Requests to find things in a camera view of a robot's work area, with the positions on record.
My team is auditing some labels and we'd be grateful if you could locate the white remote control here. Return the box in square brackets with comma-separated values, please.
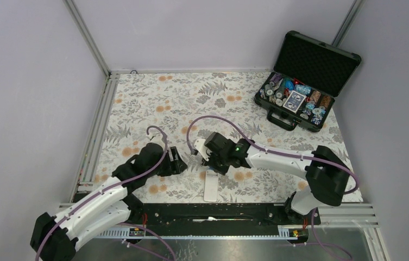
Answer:
[203, 170, 219, 202]

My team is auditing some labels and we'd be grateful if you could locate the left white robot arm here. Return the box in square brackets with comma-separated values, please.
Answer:
[30, 142, 188, 260]

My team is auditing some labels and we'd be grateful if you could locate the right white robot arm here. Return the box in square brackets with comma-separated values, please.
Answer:
[193, 132, 350, 224]

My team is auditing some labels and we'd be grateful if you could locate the floral table mat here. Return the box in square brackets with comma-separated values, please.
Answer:
[90, 72, 350, 203]

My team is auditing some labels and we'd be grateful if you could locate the blue playing card deck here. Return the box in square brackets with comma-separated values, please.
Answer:
[282, 91, 306, 113]

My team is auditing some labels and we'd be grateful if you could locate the black poker chip case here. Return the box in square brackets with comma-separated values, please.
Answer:
[254, 30, 362, 133]

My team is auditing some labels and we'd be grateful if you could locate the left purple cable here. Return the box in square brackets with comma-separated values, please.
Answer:
[35, 126, 169, 261]

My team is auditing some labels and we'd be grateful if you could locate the purple cable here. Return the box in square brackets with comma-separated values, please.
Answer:
[186, 115, 360, 195]
[35, 126, 169, 261]

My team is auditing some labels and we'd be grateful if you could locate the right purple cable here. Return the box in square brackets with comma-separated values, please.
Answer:
[186, 115, 360, 195]

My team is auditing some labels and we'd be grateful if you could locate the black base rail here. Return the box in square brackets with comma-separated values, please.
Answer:
[126, 198, 321, 237]

